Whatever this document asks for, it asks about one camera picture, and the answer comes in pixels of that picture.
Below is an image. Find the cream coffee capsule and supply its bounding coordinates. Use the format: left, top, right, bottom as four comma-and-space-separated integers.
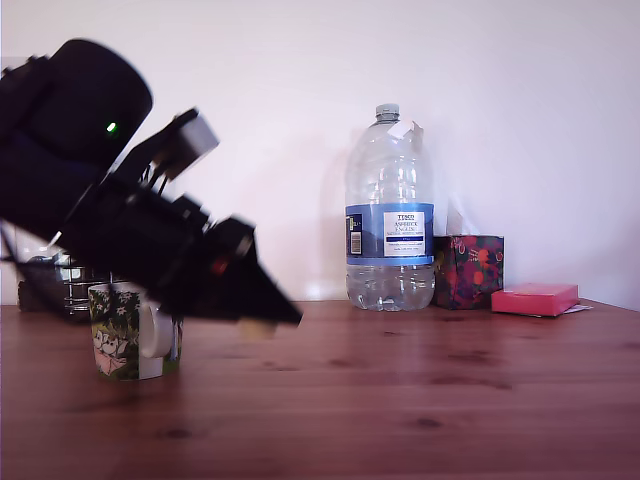
238, 319, 279, 344

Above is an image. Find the dark coffee beans heap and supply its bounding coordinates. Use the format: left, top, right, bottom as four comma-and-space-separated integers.
18, 279, 69, 311

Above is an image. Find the floral print mug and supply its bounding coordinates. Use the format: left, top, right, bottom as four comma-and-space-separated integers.
88, 282, 185, 382

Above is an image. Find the clear canister with white lid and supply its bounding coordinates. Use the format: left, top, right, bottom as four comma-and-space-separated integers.
8, 232, 71, 312

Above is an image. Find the large clear water bottle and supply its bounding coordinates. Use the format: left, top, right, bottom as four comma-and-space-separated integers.
344, 103, 436, 312

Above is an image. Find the white tissue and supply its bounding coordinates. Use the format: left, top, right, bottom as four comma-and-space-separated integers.
446, 192, 482, 236

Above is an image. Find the floral tissue box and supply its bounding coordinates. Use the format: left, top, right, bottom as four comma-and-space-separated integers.
432, 233, 505, 311

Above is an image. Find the flat pink box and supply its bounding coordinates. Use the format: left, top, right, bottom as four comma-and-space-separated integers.
490, 283, 580, 319

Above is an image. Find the chrome wire utensil rack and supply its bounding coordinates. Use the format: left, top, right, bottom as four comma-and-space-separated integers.
59, 252, 114, 315

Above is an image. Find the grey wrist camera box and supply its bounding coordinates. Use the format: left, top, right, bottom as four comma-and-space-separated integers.
112, 107, 222, 196

